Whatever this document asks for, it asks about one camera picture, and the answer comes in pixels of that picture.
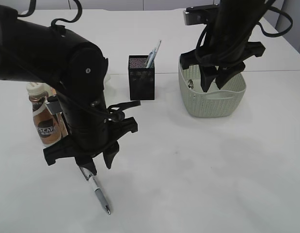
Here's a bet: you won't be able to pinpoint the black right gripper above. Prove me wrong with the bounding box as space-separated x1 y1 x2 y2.
180 21 265 93

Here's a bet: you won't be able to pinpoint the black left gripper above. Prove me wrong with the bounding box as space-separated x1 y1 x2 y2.
44 97 138 181

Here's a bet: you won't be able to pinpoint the grey grip clear pen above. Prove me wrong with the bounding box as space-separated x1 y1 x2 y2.
79 167 111 215

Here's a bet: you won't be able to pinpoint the paper ball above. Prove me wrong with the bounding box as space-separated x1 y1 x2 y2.
188 79 194 90

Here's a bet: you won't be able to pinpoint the brown coffee drink bottle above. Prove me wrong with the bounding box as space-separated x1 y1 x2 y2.
26 82 67 147

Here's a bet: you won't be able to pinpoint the clear plastic ruler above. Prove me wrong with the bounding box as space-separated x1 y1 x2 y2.
152 39 162 60

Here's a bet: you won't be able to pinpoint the blue clip grey pen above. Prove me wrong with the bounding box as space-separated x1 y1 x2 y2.
145 49 157 68

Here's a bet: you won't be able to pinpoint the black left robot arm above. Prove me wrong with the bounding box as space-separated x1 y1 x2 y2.
0 5 140 173

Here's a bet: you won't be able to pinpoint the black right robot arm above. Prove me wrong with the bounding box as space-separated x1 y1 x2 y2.
180 0 268 92

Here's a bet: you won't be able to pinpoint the pale green plastic basket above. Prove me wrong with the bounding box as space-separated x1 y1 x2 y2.
178 64 247 118

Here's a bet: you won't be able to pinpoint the black perforated pen holder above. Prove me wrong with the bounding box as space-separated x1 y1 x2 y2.
128 55 155 100

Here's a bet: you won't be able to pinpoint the pale green wavy glass bowl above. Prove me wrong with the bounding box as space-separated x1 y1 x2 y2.
103 73 111 89

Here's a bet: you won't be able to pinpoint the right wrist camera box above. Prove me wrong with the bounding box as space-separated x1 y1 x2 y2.
183 4 219 26

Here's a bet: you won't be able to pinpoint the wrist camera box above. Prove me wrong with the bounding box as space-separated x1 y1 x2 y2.
46 95 62 115
183 4 219 26

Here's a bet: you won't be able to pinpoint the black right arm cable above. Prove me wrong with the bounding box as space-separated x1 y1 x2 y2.
194 0 293 67

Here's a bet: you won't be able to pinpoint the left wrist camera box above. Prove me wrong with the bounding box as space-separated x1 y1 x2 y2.
46 95 62 115

